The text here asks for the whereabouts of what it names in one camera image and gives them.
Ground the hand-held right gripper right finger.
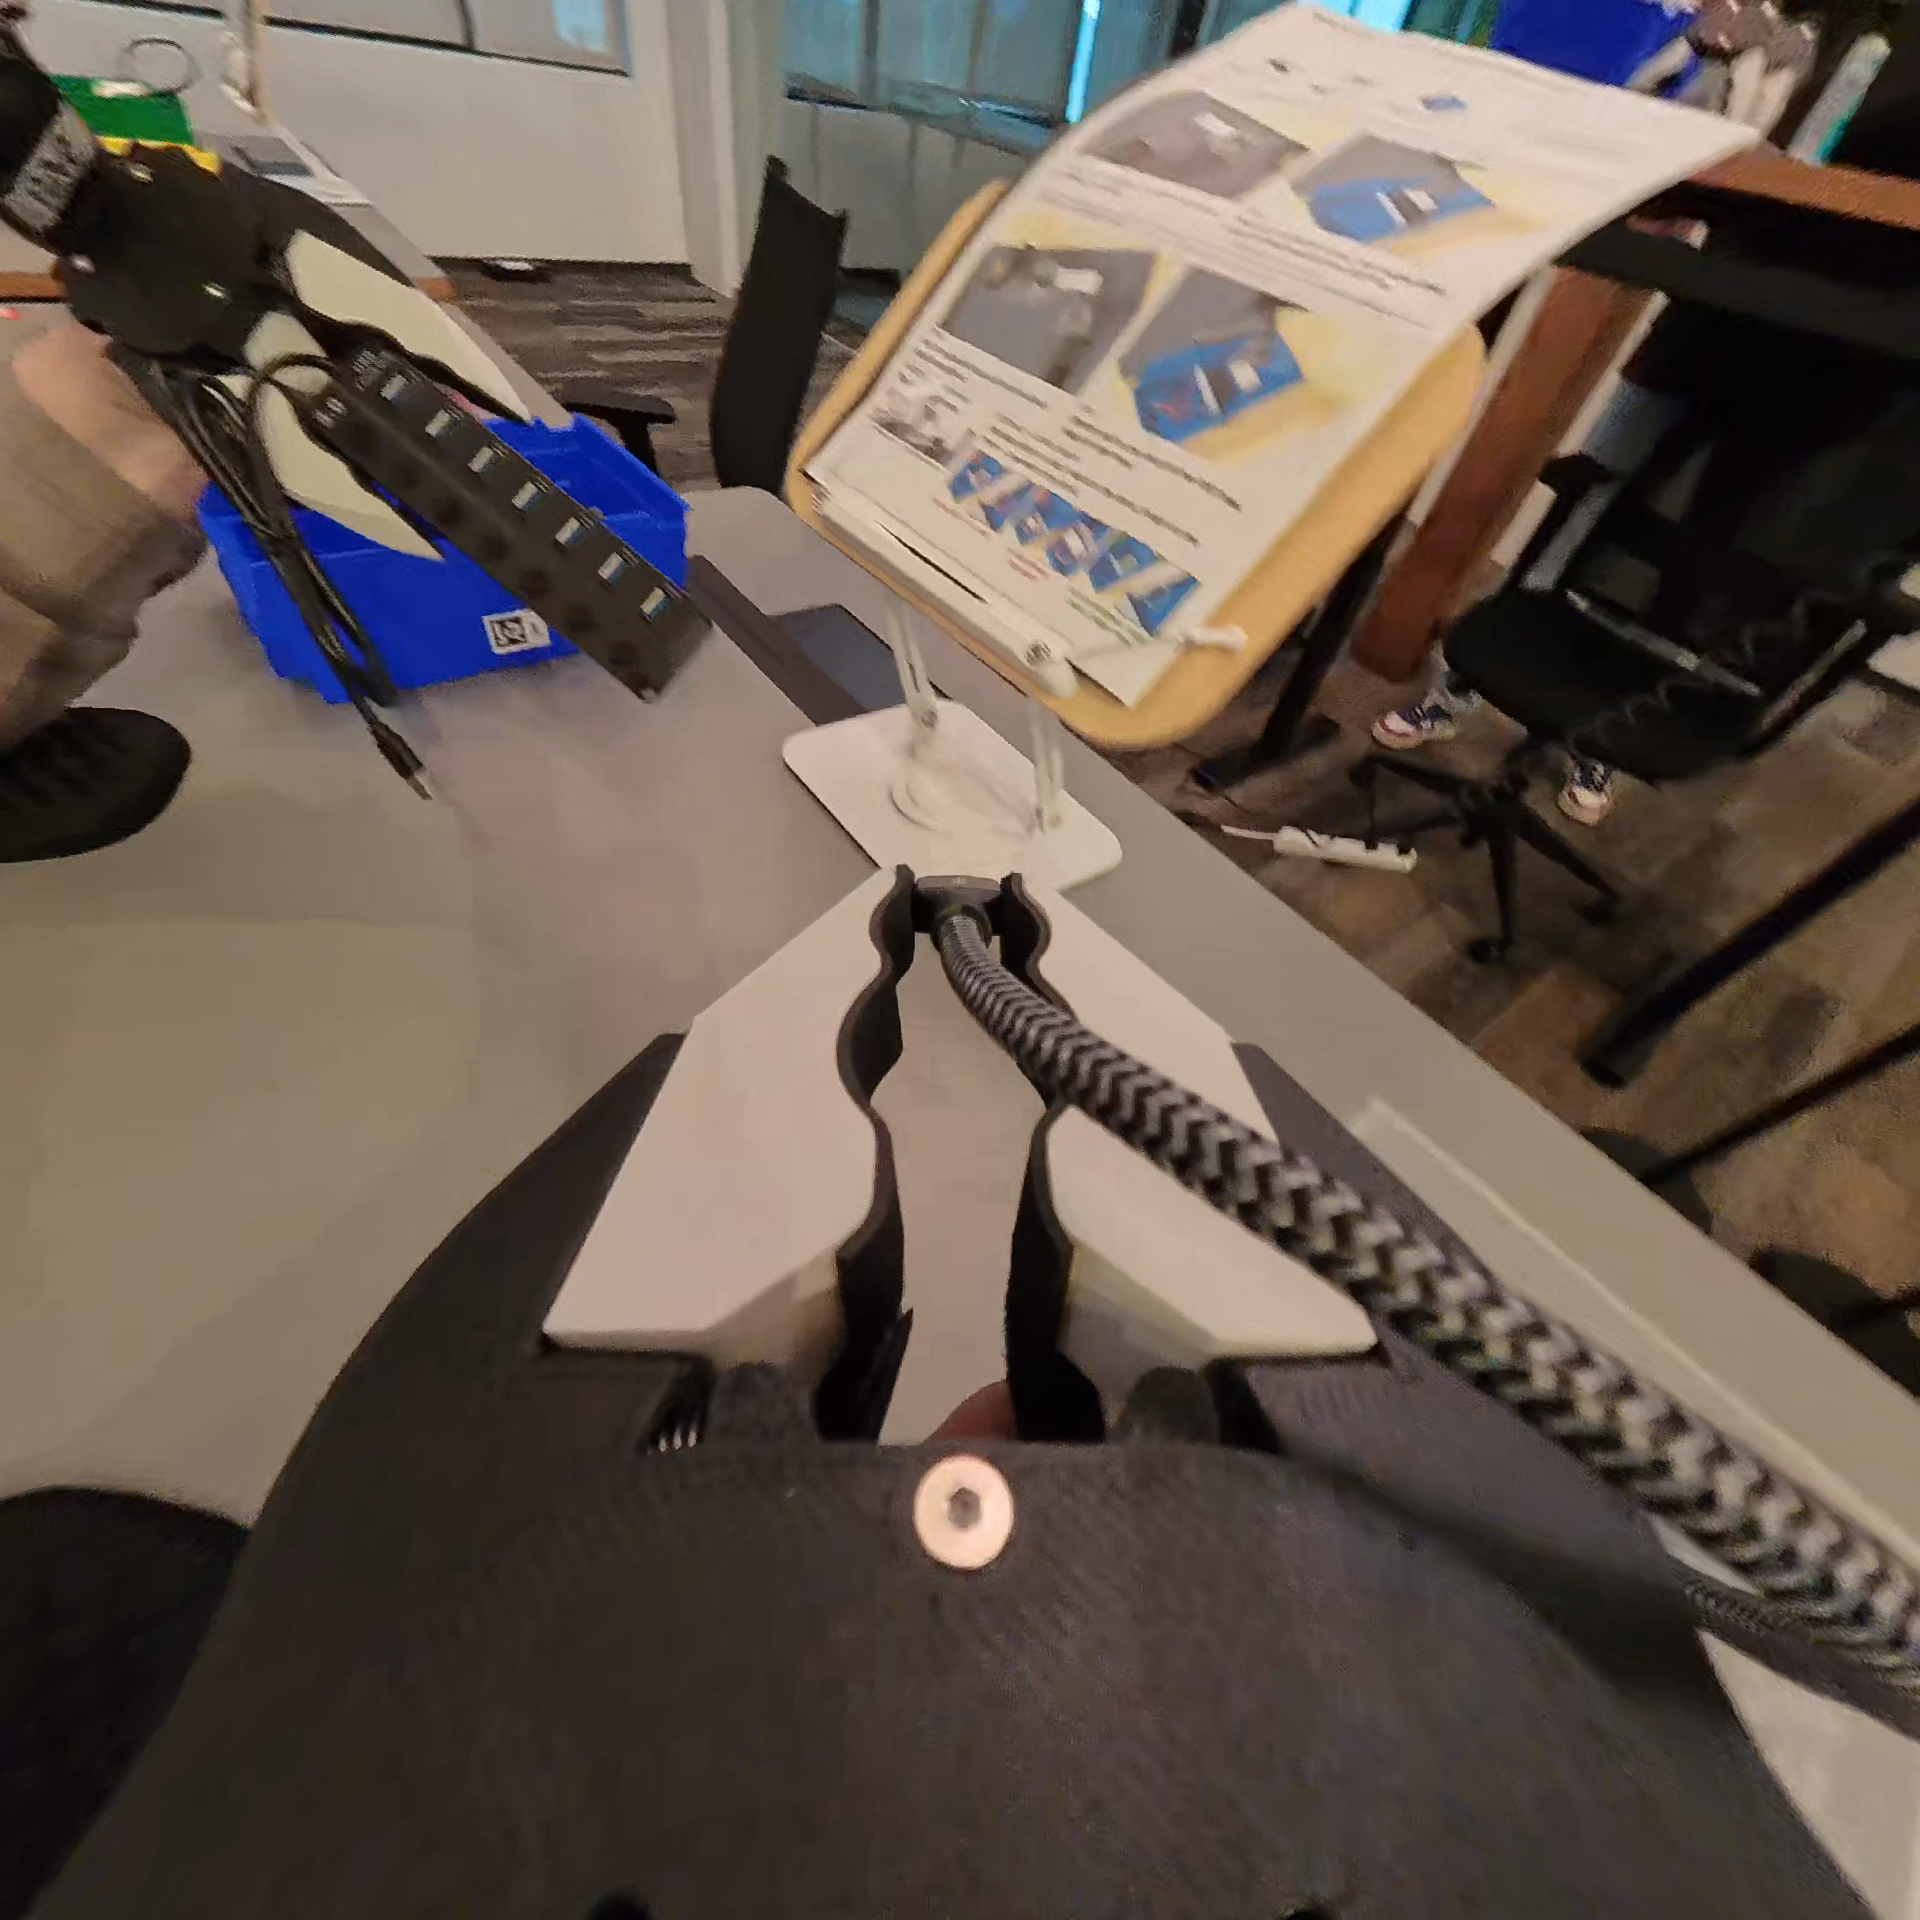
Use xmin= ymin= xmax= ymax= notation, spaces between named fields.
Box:
xmin=1007 ymin=875 xmax=1374 ymax=1408

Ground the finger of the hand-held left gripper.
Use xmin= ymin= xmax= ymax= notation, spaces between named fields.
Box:
xmin=248 ymin=361 xmax=458 ymax=563
xmin=288 ymin=234 xmax=564 ymax=429

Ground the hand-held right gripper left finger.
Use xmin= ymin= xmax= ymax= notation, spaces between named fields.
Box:
xmin=550 ymin=870 xmax=914 ymax=1410

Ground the blue plastic bin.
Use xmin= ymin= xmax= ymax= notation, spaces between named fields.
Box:
xmin=201 ymin=414 xmax=696 ymax=704

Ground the black multi-port hub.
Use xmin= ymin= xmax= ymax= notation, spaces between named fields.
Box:
xmin=317 ymin=347 xmax=715 ymax=704

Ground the braided grey usb cable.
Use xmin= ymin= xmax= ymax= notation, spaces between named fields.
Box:
xmin=923 ymin=878 xmax=1920 ymax=1687

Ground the green plastic bin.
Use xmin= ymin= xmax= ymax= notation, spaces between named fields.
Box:
xmin=55 ymin=74 xmax=189 ymax=155

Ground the black office chair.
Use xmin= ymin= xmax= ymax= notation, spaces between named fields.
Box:
xmin=1365 ymin=390 xmax=1920 ymax=967
xmin=557 ymin=155 xmax=854 ymax=499

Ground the black rounded pad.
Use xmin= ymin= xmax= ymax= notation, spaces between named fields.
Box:
xmin=0 ymin=707 xmax=189 ymax=868
xmin=0 ymin=1486 xmax=263 ymax=1920

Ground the white power strip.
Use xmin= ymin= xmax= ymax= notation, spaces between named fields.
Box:
xmin=1211 ymin=818 xmax=1422 ymax=882

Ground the long wooden workbench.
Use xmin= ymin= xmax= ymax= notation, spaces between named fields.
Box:
xmin=1560 ymin=142 xmax=1920 ymax=369

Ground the brown wooden post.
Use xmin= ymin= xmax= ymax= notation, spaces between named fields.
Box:
xmin=1351 ymin=263 xmax=1658 ymax=681

